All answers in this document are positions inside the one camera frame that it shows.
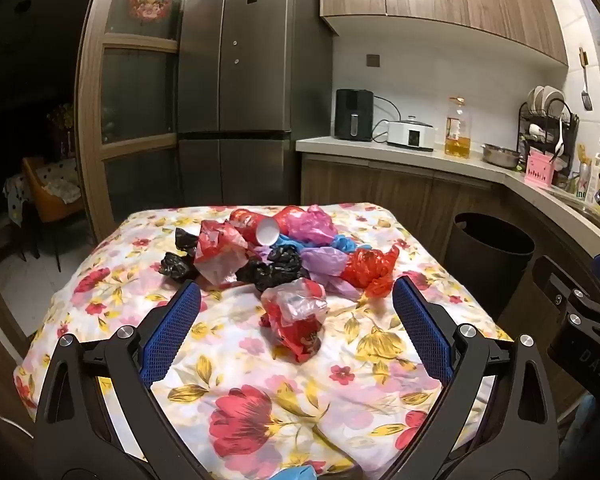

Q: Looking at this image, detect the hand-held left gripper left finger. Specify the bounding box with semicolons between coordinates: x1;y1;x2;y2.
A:
32;280;203;480

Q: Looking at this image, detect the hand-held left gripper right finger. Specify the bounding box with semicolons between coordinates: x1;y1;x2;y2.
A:
385;276;562;480

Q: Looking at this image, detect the black trash bin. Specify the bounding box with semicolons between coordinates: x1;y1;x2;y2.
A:
450;212;536;321

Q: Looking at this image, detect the large red white printed bag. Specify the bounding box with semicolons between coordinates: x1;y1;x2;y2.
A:
194;219;255;286

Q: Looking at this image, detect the large black plastic bag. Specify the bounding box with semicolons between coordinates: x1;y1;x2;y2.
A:
235;246;303;293

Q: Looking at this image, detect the small red white plastic bag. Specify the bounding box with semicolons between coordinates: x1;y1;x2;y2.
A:
260;278;329;365

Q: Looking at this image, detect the red paper cup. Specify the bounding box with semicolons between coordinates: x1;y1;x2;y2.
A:
274;205;306;235
228;208;281;247

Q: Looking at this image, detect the pink plastic bag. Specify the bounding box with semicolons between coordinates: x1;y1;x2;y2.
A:
286;205;340;248

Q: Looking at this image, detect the small black plastic bag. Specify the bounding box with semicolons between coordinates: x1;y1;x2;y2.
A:
161;251;198;281
174;227;201;252

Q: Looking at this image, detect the green white drink can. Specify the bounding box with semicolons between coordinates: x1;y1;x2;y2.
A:
575;162;595;201

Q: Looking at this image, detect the pink utensil holder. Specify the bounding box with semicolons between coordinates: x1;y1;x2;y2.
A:
525;152;560;189

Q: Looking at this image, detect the blue plastic bag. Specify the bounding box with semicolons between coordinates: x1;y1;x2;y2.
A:
272;234;306;256
330;234;373;257

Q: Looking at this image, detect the purple plastic bag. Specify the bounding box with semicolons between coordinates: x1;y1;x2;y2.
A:
300;246;366;301

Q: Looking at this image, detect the steel mixing bowl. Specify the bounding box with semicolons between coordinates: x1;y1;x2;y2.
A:
481;143;522;169

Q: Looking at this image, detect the white ladle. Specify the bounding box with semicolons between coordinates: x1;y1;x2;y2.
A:
554;115;568;157

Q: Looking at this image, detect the black dish rack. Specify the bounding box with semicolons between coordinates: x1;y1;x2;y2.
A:
517;97;580;186

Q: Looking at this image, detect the kitchen counter with wooden cabinets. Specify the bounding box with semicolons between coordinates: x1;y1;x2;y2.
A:
296;135;600;341

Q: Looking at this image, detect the hanging slotted spatula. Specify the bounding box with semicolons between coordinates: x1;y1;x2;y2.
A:
579;47;593;111

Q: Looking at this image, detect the cooking oil bottle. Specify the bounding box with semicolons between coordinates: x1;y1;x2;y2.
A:
444;97;473;160

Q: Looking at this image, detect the orange chair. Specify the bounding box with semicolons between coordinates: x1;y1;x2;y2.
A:
22;156;87;223

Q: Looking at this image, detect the light blue plastic item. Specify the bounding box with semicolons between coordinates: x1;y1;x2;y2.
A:
275;465;317;480

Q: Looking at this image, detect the white electric cooker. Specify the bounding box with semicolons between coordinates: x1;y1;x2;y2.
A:
386;116;437;152

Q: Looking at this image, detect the dotted cloth side table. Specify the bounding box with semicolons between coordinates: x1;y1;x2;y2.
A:
2;170;36;226

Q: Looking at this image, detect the black air fryer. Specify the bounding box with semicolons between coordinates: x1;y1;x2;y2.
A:
334;88;375;142

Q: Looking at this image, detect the vase of flowers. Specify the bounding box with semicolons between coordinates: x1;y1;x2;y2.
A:
47;104;76;161

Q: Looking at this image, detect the wooden glass panel door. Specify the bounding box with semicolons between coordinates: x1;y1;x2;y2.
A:
75;0;221;246

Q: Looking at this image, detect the grey refrigerator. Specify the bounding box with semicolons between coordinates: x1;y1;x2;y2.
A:
176;0;337;209

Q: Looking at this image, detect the red flower decal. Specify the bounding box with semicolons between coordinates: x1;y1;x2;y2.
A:
128;0;172;22

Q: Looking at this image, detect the black power cable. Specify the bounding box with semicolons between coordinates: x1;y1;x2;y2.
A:
371;97;402;142

